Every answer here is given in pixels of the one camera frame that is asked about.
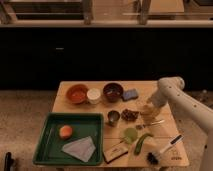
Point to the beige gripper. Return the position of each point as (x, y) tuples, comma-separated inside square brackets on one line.
[(151, 107)]

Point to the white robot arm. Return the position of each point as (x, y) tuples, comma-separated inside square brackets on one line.
[(170, 89)]

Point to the purple bowl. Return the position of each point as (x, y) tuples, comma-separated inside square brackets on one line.
[(113, 92)]

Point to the orange bowl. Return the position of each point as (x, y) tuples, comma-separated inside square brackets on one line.
[(77, 93)]

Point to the dark grape bunch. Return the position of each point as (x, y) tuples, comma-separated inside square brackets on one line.
[(129, 115)]

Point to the blue sponge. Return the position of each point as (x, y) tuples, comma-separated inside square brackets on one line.
[(130, 94)]

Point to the green round lid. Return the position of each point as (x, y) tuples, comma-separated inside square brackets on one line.
[(130, 135)]

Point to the green cucumber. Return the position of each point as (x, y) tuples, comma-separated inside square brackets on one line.
[(140, 143)]

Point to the metal cup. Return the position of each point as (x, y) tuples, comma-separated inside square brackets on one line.
[(113, 117)]

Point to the wooden block eraser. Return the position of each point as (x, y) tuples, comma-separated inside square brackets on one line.
[(115, 152)]

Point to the white cup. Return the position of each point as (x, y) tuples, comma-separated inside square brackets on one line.
[(94, 95)]

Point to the grey folded cloth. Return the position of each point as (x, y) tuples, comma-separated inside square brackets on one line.
[(81, 149)]

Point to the orange fruit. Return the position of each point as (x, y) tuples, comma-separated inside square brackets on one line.
[(65, 132)]

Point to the green plastic tray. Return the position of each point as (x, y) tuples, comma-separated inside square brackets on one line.
[(49, 148)]

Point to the black object on floor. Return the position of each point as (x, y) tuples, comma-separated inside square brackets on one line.
[(8, 162)]

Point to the white handled dish brush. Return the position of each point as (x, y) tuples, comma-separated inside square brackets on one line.
[(154, 157)]

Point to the wooden shelf rail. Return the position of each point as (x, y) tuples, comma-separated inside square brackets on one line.
[(112, 24)]

